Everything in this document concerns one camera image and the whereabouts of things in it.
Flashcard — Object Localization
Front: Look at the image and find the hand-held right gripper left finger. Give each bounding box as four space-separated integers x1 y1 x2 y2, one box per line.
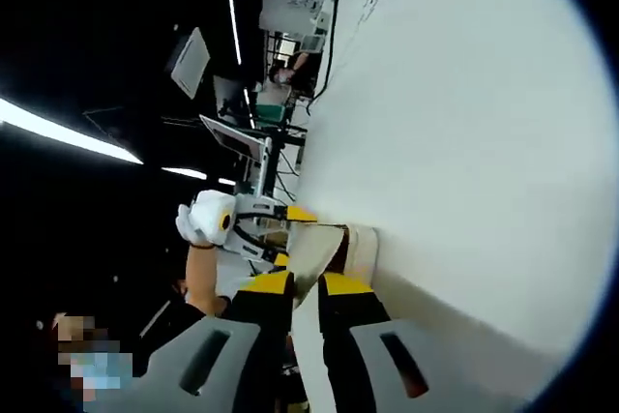
99 271 297 413

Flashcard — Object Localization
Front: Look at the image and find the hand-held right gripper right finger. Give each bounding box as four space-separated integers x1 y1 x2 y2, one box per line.
317 271 532 413

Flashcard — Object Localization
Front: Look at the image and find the beige cutlery case lid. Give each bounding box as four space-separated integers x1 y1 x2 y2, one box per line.
287 222 350 311

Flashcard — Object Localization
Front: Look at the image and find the person's left hand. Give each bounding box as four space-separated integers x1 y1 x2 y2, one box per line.
176 203 227 247

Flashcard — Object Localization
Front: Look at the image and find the ceiling light strip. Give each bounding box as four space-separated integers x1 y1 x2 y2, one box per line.
223 0 244 66
162 165 208 181
0 96 145 166

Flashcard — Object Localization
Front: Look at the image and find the person's black shirt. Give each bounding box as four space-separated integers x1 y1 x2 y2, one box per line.
134 294 233 375

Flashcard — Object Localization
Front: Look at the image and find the white laptop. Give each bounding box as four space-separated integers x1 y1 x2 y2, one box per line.
199 114 273 196

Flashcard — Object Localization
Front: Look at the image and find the green object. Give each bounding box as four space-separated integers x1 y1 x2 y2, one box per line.
254 102 285 125

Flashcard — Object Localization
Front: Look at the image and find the black monitor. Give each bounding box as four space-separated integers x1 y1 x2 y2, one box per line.
212 75 246 124

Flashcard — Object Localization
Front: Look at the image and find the white-backed monitor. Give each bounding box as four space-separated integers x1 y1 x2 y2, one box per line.
168 27 212 101

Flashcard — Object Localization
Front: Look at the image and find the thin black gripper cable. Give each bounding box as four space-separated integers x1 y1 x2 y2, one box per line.
234 221 272 262
234 208 280 230

